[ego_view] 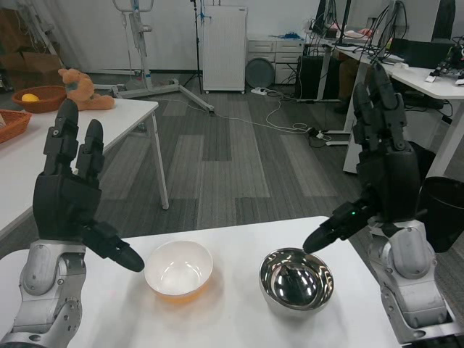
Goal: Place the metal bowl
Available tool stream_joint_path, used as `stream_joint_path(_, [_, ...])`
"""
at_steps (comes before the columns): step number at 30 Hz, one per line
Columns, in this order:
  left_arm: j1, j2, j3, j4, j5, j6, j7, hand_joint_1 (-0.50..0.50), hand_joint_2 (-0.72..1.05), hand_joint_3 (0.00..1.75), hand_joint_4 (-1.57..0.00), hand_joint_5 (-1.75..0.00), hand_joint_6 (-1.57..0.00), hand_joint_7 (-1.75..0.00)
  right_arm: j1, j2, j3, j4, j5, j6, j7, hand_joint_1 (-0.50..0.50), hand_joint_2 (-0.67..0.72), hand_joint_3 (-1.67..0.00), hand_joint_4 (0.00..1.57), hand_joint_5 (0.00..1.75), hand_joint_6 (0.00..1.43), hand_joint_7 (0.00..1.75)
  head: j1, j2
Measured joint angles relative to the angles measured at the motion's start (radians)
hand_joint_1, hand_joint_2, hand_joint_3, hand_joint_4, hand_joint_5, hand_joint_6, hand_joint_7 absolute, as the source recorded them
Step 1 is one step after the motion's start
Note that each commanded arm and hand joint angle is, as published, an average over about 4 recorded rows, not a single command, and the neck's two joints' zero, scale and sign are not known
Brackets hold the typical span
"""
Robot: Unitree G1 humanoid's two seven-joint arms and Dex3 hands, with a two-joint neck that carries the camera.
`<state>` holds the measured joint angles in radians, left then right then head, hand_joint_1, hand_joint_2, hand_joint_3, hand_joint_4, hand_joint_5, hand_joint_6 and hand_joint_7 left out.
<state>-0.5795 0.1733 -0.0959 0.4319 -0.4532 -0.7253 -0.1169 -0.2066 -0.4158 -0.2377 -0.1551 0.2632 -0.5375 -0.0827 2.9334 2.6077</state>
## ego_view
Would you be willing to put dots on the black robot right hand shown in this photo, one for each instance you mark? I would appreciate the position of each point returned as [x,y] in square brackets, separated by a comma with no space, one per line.
[389,181]

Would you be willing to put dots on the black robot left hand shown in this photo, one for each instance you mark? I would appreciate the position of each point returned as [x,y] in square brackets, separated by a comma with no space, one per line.
[65,203]

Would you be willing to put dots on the shiny metal bowl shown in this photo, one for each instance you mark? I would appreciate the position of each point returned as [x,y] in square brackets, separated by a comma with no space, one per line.
[295,281]

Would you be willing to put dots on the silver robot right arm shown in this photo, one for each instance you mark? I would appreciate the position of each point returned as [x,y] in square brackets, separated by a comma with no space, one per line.
[413,275]

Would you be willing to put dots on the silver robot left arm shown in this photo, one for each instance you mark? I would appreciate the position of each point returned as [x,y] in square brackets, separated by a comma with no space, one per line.
[40,279]

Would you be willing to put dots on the brown bowl with lemon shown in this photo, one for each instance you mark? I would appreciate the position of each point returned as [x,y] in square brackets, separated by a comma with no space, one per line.
[45,101]

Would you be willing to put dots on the white bowl orange outside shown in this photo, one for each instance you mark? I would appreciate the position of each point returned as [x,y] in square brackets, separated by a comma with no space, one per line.
[179,272]

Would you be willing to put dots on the black waste bin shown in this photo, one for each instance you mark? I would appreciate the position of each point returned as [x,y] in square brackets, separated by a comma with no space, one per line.
[446,214]

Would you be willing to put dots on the black floor power strip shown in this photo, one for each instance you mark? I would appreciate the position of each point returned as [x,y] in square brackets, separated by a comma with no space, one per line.
[318,133]

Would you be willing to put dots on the rectangular orange wicker basket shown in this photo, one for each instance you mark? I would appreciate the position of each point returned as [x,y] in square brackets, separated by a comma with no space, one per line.
[12,125]

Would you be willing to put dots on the white side table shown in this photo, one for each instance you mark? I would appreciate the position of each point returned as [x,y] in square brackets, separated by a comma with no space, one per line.
[123,116]

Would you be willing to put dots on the orange plush toy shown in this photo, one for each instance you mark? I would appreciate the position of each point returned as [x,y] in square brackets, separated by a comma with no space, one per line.
[85,96]

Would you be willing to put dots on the yellow lemon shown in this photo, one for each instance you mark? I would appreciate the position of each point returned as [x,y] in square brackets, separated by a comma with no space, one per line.
[29,98]

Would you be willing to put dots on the black computer tower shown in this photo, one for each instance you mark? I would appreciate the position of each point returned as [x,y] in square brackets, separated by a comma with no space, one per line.
[313,78]

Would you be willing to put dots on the black laptop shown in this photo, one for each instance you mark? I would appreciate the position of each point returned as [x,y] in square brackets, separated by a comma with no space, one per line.
[420,52]

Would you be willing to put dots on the small electronics board assembly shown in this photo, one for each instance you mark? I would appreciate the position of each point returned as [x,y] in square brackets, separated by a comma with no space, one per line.
[451,63]

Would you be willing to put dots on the white long office desk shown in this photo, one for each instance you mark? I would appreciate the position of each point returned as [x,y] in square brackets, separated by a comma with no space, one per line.
[348,54]

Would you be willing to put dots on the brown cardboard boxes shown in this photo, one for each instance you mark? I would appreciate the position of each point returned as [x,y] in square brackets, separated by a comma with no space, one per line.
[32,61]

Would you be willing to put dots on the pink cloth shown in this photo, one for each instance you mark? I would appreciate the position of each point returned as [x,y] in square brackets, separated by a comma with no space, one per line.
[359,32]

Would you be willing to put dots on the white power strip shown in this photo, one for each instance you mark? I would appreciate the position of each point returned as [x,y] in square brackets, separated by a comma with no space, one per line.
[259,91]

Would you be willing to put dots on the white wheeled lift stand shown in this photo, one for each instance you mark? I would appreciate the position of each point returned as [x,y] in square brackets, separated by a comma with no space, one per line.
[139,54]

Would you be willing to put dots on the white drawer cabinet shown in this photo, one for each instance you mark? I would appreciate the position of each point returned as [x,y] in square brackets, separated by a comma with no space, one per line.
[286,49]

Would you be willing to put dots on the grey round tray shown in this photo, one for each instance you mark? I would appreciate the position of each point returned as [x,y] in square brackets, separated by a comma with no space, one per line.
[260,71]

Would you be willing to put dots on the black tripod stand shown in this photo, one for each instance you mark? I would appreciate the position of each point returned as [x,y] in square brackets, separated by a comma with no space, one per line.
[198,47]

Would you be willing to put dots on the white perforated cabinet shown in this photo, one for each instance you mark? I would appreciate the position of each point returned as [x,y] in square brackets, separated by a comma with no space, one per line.
[224,47]

